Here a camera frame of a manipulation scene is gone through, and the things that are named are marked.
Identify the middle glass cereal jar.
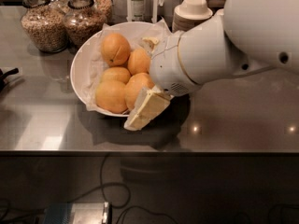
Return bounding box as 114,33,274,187
64,0,107,48

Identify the glass bottle with label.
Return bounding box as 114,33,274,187
131,0,146,21

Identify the rear glass cereal jar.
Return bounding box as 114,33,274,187
93,0,112,21

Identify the left glass cereal jar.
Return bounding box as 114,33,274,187
21,0,68,53

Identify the white bowl on large stack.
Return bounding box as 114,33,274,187
175,0,213,20

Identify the orange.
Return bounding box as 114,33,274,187
127,48,150,75
124,73,154,110
101,66,131,84
95,80,127,114
100,33,131,67

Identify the black handle at left edge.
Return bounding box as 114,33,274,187
0,68,19,91

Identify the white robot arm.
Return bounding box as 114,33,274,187
124,0,299,131

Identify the white oval bowl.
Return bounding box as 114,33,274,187
69,21,176,118

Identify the white paper bowl liner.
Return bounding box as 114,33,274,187
81,18,172,116

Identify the silver box below table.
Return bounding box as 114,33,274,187
42,202,112,224

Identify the black cable below table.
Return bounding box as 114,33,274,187
66,154,178,224

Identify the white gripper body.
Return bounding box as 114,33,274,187
149,32,201,97

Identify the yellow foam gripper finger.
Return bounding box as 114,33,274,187
142,36,160,52
124,86,171,131

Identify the glass cereal jar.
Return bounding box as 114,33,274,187
64,0,107,48
21,0,68,53
93,0,112,21

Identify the large stack of plates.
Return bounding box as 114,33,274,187
172,5,213,32

